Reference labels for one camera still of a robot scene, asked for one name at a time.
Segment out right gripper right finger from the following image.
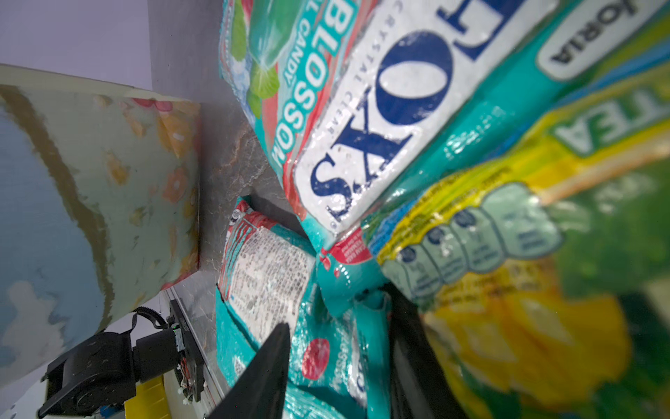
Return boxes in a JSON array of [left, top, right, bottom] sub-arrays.
[[389, 285, 467, 419]]

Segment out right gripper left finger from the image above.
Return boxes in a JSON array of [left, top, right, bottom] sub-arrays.
[[208, 323, 291, 419]]

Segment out yellow plastic bin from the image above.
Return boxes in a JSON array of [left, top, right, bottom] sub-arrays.
[[124, 376, 172, 419]]

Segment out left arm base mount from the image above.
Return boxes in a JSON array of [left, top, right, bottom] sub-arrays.
[[167, 300, 205, 403]]

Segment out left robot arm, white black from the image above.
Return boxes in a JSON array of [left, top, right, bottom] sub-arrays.
[[37, 307, 183, 418]]

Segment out teal Fox's mint bag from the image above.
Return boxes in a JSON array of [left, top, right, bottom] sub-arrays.
[[218, 0, 670, 315]]

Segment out yellow green Fox's bag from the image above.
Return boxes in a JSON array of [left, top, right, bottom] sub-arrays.
[[360, 9, 670, 419]]

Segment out teal white candy bag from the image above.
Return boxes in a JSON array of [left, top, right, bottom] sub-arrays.
[[216, 197, 392, 418]]

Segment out paper bag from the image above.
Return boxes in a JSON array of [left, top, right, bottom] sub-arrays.
[[1, 65, 202, 386]]

